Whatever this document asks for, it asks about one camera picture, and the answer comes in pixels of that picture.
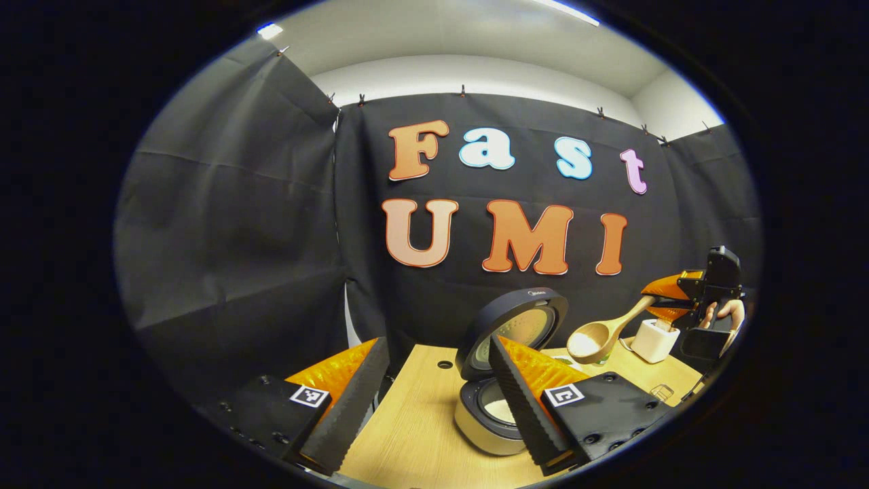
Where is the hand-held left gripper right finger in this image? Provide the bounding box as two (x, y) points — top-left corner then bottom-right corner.
(489, 334), (673, 476)

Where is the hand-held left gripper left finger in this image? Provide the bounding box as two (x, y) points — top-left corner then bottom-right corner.
(197, 336), (392, 477)

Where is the wooden spoon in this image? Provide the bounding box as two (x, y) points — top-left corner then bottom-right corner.
(566, 294), (658, 365)

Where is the dark grey rice cooker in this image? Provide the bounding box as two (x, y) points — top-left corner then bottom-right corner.
(454, 287), (570, 457)

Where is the white toaster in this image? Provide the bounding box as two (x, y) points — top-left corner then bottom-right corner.
(630, 318), (681, 364)

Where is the black backdrop cloth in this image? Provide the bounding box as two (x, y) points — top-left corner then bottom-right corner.
(114, 37), (764, 401)

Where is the row of black cloth clips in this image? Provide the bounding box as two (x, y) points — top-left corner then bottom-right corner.
(275, 44), (712, 147)

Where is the long ceiling light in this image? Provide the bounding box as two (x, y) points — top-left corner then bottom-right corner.
(533, 0), (602, 26)

